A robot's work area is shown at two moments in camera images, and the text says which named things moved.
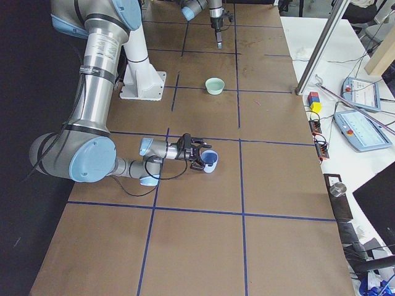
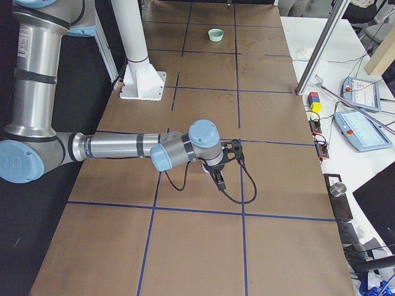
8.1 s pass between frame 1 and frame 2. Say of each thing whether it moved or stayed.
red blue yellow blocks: stayed
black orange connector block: stayed
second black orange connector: stayed
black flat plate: stayed
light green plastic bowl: moved
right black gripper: moved
